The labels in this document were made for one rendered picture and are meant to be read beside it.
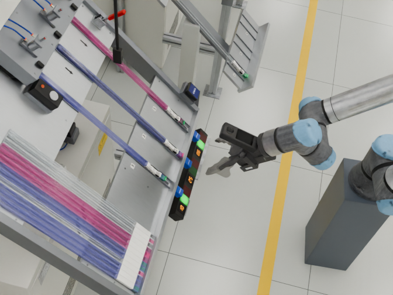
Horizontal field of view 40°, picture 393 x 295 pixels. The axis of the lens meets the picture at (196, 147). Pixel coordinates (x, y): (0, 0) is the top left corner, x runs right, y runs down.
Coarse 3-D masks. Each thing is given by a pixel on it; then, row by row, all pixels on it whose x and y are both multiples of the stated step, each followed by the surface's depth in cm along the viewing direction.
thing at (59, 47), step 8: (56, 48) 140; (64, 48) 141; (72, 56) 142; (80, 64) 144; (88, 72) 145; (96, 80) 147; (104, 88) 148; (112, 96) 150; (120, 104) 152; (136, 112) 156; (144, 120) 157; (152, 128) 159; (160, 136) 161
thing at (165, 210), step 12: (192, 120) 175; (192, 132) 172; (180, 168) 163; (168, 192) 159; (168, 204) 155; (156, 228) 152; (156, 240) 149; (156, 252) 147; (144, 276) 142; (144, 288) 141
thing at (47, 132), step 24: (72, 24) 147; (72, 48) 145; (96, 48) 151; (0, 72) 126; (48, 72) 136; (72, 72) 142; (96, 72) 149; (0, 96) 124; (24, 96) 129; (72, 96) 141; (0, 120) 123; (24, 120) 128; (48, 120) 133; (72, 120) 139; (0, 144) 121; (48, 144) 131
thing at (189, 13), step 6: (174, 0) 170; (180, 0) 170; (180, 6) 171; (186, 6) 172; (186, 12) 172; (192, 18) 174; (198, 24) 175; (204, 30) 176; (210, 36) 178; (216, 42) 180; (222, 48) 181; (228, 54) 183; (228, 60) 184
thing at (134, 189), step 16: (160, 80) 169; (160, 96) 167; (176, 96) 173; (144, 112) 160; (160, 112) 166; (176, 112) 171; (192, 112) 178; (144, 128) 158; (160, 128) 164; (176, 128) 170; (128, 144) 152; (144, 144) 157; (160, 144) 162; (176, 144) 168; (128, 160) 150; (160, 160) 160; (176, 160) 166; (128, 176) 149; (144, 176) 154; (112, 192) 143; (128, 192) 147; (144, 192) 152; (160, 192) 157; (128, 208) 146; (144, 208) 151; (160, 208) 155; (144, 224) 149; (96, 272) 133; (128, 288) 139
